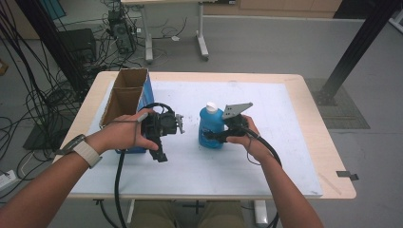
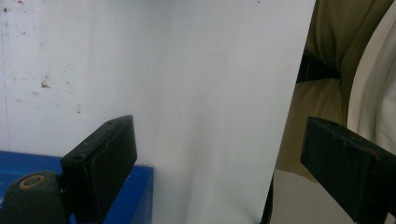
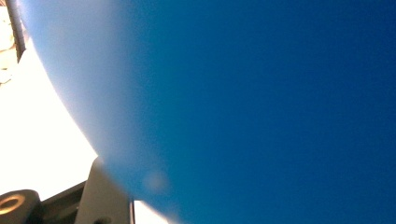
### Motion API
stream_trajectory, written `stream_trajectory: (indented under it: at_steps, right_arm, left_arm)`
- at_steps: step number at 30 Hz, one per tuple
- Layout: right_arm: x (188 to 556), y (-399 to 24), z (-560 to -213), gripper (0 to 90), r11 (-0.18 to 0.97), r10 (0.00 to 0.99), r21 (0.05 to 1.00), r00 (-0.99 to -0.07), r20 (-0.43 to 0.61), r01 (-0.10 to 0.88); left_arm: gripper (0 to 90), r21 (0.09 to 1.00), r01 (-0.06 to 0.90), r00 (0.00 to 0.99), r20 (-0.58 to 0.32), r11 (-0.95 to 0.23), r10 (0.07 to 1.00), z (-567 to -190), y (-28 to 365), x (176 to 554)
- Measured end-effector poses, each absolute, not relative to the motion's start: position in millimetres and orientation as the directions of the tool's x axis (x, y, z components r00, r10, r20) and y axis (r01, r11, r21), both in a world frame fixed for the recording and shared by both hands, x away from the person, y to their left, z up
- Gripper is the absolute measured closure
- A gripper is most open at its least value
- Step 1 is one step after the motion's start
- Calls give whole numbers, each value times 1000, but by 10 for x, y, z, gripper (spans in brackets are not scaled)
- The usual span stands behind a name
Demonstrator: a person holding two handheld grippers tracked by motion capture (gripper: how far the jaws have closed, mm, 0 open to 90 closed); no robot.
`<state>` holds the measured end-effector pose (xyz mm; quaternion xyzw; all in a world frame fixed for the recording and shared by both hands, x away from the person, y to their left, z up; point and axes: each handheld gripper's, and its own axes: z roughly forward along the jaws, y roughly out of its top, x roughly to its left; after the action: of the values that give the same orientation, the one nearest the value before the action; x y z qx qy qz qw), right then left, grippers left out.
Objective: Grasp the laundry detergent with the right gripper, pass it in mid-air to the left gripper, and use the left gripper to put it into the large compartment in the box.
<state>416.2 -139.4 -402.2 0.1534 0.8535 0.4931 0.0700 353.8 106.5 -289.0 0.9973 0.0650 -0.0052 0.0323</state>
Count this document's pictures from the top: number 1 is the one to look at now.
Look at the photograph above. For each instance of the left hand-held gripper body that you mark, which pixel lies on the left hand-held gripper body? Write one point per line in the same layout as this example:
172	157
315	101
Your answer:
161	125

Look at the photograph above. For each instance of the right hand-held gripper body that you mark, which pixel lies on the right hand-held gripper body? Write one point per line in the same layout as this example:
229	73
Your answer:
236	125

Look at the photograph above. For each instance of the blue detergent bottle white cap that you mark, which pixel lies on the blue detergent bottle white cap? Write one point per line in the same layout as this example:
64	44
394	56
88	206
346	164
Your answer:
210	126

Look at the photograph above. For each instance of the blue cardboard box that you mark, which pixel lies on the blue cardboard box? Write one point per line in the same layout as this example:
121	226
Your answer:
126	95

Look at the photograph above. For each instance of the person's right hand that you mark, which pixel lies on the person's right hand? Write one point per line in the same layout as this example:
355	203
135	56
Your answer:
255	145

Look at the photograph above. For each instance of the person's left hand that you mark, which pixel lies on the person's left hand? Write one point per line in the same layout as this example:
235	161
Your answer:
120	136

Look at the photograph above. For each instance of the white table mat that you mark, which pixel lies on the white table mat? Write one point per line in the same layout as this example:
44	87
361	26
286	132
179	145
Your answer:
253	152

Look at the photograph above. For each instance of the person's olive trousers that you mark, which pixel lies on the person's olive trousers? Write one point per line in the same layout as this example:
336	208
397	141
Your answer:
152	217

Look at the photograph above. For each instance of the light wooden table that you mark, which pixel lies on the light wooden table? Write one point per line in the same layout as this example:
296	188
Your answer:
320	126

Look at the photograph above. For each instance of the white desk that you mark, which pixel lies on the white desk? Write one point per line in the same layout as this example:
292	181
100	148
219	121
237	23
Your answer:
201	31

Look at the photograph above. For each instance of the dark floor mat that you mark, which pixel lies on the dark floor mat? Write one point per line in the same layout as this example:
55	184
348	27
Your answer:
345	107

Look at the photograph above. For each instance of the black case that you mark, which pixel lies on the black case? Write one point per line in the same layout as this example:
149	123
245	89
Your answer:
77	44

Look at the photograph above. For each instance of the black tape strip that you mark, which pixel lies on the black tape strip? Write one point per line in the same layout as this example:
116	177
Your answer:
347	175

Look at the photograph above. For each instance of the wooden cabinets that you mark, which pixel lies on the wooden cabinets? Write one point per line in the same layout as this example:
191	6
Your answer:
269	7

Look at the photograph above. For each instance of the black metal stand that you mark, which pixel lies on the black metal stand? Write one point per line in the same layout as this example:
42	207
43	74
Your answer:
47	31

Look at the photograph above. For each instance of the white power strip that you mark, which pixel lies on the white power strip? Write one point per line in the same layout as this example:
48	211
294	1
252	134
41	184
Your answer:
7	180

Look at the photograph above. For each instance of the black stand base plate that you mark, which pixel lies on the black stand base plate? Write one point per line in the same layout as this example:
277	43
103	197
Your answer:
44	136

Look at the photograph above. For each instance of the black diagonal metal post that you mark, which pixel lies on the black diagonal metal post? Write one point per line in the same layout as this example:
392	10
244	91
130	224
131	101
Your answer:
355	47

